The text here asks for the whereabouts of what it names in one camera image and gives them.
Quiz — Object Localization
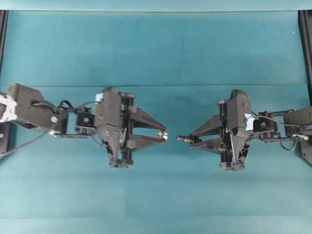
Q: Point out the green table mat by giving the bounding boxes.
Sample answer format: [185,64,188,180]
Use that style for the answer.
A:
[0,11,312,234]

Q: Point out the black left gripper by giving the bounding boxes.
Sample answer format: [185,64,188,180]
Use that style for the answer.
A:
[94,87,167,169]

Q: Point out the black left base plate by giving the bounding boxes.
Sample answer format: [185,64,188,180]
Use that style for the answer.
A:
[0,122,11,159]

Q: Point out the black metal shaft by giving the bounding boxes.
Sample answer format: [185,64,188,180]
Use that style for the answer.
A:
[176,135,200,144]

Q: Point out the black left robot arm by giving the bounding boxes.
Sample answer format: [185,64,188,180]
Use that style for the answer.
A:
[0,83,168,169]

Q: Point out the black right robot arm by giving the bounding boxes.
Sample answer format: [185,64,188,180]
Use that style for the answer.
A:
[178,89,312,172]

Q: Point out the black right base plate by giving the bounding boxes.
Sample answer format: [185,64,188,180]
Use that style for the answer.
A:
[295,136,312,167]

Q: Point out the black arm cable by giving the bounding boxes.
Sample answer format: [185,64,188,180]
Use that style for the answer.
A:
[251,114,305,152]
[0,99,64,156]

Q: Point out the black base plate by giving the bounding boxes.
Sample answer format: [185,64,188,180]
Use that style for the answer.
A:
[295,136,312,167]
[0,122,11,159]

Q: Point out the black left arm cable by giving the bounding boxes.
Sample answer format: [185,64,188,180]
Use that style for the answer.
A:
[0,99,64,156]

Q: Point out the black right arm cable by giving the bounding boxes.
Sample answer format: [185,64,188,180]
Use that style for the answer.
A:
[251,114,305,152]

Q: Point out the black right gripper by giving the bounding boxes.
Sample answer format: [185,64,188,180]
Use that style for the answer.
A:
[190,89,253,171]

